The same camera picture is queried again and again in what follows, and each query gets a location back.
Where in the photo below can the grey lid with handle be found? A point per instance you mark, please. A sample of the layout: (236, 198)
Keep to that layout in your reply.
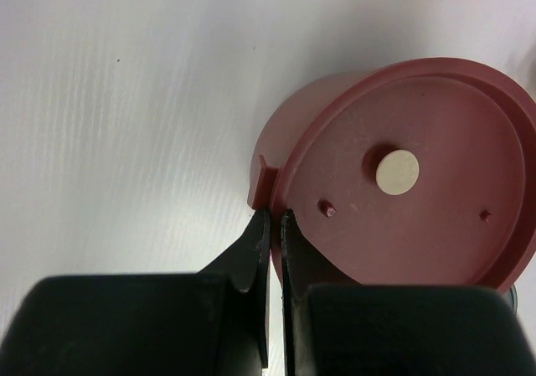
(511, 298)

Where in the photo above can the dark red lid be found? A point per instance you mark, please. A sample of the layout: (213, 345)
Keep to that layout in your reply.
(410, 175)

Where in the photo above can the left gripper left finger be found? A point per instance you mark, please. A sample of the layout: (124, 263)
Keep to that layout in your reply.
(212, 322)

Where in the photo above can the lower pink steel pot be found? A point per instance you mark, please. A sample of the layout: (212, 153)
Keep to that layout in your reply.
(285, 141)

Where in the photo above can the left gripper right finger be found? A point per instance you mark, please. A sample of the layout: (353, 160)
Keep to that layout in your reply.
(336, 326)

